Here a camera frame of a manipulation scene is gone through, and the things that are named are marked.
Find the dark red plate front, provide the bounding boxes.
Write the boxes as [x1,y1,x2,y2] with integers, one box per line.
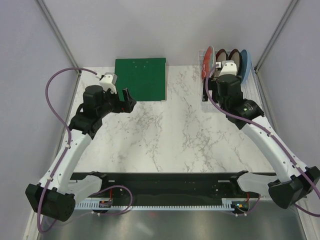
[215,49,229,68]

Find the dark red plate rear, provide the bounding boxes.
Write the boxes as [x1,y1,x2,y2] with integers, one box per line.
[228,48,243,78]

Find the right aluminium frame post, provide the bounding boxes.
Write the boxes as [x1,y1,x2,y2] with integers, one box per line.
[254,0,301,73]

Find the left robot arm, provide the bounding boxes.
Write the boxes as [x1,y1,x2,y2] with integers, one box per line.
[25,85,137,222]

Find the blue plate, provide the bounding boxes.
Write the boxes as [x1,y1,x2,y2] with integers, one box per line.
[240,49,252,84]

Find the red and teal floral plate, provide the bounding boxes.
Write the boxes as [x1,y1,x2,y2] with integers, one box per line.
[201,45,216,83]

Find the clear dish rack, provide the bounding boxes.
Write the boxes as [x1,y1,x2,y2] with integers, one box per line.
[197,49,262,114]

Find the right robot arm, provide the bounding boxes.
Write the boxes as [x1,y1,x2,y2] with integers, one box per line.
[203,74,320,209]

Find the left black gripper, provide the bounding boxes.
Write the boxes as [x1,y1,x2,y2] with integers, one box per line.
[97,87,136,118]

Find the dark red plate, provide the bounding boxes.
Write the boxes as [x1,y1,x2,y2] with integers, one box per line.
[228,48,243,78]
[215,49,229,68]

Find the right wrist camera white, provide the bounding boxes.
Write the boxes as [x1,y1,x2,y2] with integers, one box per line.
[214,60,238,78]

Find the white cable duct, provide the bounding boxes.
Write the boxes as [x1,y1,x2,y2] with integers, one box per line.
[74,198,249,211]

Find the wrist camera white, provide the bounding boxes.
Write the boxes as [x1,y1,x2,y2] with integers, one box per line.
[214,60,238,78]
[99,72,118,94]

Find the green board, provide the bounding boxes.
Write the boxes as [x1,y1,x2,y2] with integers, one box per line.
[114,58,167,102]

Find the left aluminium frame post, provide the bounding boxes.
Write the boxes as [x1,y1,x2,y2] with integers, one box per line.
[35,0,79,68]

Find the aluminium frame post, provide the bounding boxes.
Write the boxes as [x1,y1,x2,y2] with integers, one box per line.
[254,0,301,73]
[35,0,79,68]

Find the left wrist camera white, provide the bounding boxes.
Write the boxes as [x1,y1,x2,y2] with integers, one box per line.
[99,72,118,94]

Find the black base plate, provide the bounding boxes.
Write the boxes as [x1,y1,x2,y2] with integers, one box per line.
[69,171,261,207]

